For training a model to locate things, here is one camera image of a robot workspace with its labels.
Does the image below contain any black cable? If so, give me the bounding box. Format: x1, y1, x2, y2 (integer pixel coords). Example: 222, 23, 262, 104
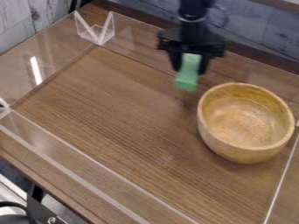
0, 199, 29, 214

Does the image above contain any green rectangular stick block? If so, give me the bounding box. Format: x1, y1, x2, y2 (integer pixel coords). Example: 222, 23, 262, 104
175, 53, 202, 91

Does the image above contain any clear acrylic corner bracket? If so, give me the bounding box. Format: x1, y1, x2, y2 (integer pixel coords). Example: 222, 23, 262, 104
74, 11, 115, 46

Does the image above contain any clear acrylic enclosure wall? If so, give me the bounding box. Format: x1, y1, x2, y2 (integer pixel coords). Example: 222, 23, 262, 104
0, 12, 299, 224

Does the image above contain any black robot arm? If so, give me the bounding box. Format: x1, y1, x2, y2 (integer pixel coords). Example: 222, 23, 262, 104
156, 0, 227, 75

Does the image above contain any wooden bowl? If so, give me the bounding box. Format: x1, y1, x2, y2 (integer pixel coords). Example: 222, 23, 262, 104
198, 82, 295, 164

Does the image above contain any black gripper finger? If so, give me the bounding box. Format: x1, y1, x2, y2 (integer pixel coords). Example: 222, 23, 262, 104
168, 50, 183, 72
199, 55, 211, 75

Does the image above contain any black table leg frame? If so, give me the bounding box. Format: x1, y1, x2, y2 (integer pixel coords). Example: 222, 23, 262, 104
27, 185, 68, 224

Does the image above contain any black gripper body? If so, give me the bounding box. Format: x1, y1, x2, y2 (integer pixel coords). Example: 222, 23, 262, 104
158, 17, 227, 58

